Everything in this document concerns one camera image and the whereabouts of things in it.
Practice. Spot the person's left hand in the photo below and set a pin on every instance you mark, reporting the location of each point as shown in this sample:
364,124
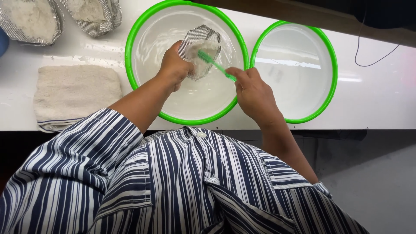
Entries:
174,66

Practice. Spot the small green-rimmed white basin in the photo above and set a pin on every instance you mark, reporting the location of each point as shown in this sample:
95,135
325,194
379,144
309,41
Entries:
294,71

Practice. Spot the person's right fingers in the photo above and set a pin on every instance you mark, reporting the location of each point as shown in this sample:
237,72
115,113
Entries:
242,75

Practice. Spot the person's right hand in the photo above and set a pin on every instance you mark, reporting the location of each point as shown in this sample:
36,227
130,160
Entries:
255,96

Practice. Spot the striped blue white shirt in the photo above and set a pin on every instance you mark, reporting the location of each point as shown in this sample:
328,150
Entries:
169,185

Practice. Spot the green toothbrush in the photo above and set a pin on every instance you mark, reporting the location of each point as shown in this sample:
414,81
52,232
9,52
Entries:
214,63

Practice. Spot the beige folded towel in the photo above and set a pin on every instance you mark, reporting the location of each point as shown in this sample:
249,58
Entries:
76,94

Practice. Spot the large silver mesh filter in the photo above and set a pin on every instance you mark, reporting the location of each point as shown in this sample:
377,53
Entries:
31,19

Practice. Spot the blue container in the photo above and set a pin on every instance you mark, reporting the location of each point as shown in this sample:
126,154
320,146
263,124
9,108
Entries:
3,40

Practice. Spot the large green-rimmed white basin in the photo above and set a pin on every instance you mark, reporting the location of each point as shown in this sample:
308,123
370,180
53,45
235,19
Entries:
187,61

